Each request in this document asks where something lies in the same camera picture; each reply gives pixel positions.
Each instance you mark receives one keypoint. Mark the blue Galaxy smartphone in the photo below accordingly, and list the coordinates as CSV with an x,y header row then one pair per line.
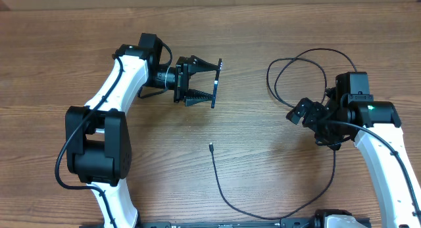
x,y
216,82

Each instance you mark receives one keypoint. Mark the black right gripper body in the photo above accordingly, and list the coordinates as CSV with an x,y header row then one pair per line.
x,y
316,120

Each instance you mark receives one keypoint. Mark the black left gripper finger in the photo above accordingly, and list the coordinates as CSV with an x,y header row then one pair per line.
x,y
194,96
199,65

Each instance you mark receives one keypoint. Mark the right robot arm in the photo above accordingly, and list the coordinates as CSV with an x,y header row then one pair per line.
x,y
375,128

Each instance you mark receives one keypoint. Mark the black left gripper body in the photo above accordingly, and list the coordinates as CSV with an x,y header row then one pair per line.
x,y
181,79

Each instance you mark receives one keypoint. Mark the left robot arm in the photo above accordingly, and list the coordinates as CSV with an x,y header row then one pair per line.
x,y
97,153

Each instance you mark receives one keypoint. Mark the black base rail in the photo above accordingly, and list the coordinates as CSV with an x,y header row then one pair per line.
x,y
311,222

